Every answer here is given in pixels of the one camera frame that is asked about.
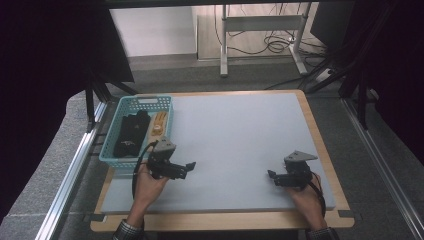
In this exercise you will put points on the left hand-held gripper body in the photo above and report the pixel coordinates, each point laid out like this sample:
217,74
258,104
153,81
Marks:
161,163

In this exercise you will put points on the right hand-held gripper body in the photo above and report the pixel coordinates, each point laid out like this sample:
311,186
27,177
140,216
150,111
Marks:
300,175

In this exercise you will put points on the cream knit glove orange palm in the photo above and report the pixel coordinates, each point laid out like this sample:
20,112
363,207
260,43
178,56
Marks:
158,128

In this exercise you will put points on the black glove white logo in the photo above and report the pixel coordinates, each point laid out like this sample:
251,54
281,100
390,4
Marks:
131,133

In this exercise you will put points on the turquoise plastic basket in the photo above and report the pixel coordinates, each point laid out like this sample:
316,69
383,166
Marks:
110,140

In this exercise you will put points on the person's left hand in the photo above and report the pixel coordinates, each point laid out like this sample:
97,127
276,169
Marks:
146,190

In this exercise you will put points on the person's right hand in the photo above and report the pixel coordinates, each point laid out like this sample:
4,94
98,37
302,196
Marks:
313,206

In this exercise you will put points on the grey foam mat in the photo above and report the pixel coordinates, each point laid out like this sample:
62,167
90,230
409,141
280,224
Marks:
233,143

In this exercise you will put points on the black metal stand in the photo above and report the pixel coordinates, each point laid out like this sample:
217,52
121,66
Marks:
362,106

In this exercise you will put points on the black tripod stand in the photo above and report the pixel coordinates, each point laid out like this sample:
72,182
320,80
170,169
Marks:
90,100

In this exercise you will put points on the white power strip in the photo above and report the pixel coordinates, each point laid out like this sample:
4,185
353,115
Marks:
323,75

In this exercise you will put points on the black curtain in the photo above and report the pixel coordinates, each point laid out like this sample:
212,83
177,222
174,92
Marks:
43,66
396,66

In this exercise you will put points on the black table corner bracket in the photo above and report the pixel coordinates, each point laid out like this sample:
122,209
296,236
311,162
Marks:
346,214
95,218

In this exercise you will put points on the aluminium rail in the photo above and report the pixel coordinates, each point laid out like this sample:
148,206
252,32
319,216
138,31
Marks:
66,186
383,166

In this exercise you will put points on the white metal desk frame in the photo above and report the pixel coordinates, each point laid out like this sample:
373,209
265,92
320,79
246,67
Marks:
260,23

